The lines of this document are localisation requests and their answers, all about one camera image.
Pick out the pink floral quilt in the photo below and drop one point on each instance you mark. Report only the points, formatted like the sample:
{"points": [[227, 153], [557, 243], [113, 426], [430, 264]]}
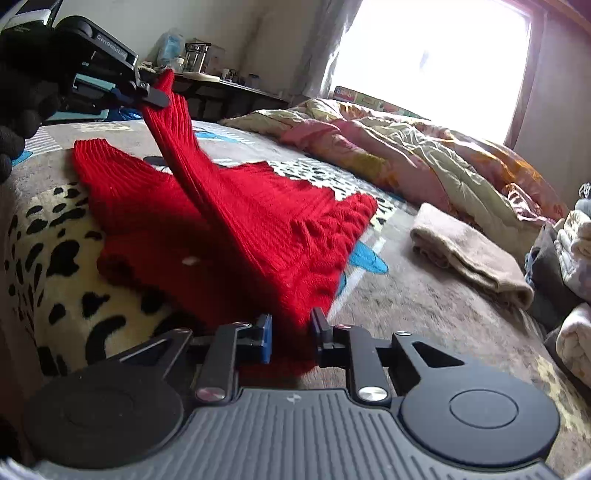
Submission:
{"points": [[415, 157]]}

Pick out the dark grey folded sweater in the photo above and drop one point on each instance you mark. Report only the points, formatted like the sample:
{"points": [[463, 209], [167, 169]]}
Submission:
{"points": [[547, 281]]}

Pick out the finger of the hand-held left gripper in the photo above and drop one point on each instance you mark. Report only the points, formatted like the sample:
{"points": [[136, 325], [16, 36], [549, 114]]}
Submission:
{"points": [[154, 98]]}

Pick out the blue white package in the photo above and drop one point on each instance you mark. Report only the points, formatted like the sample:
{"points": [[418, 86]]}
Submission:
{"points": [[170, 48]]}

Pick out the light curtain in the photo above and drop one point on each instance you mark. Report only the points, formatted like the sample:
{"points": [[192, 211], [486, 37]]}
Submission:
{"points": [[332, 46]]}

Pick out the person's left hand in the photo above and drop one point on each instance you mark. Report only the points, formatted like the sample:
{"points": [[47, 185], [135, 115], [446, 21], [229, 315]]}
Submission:
{"points": [[27, 78]]}

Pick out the folded beige towel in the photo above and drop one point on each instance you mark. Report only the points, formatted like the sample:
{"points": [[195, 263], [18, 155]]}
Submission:
{"points": [[471, 258]]}

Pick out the dark curtain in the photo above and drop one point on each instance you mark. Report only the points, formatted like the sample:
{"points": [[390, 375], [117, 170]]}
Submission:
{"points": [[526, 83]]}

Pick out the dark side table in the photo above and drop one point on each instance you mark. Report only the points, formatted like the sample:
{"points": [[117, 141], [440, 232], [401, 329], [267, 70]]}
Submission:
{"points": [[231, 97]]}

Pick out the red knit sweater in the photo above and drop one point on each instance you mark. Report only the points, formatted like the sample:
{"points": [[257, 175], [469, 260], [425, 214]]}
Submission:
{"points": [[258, 221]]}

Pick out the metal kettle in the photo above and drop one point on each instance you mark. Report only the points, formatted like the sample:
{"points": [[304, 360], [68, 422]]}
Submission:
{"points": [[198, 57]]}

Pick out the window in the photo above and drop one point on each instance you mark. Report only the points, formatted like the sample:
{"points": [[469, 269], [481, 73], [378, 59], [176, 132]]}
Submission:
{"points": [[434, 64]]}

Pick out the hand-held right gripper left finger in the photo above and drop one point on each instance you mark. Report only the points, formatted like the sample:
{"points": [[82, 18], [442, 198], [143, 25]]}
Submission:
{"points": [[264, 344]]}

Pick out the cream folded garment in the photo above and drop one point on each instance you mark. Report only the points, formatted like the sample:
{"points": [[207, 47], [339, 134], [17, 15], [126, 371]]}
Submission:
{"points": [[575, 254]]}

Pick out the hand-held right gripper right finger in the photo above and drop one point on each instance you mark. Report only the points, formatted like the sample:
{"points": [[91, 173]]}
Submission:
{"points": [[319, 330]]}

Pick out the colourful picture board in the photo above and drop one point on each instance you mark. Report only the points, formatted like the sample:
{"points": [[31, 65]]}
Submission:
{"points": [[369, 98]]}

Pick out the cartoon printed blanket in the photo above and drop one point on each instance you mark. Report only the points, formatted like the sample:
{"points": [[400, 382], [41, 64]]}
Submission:
{"points": [[415, 332]]}

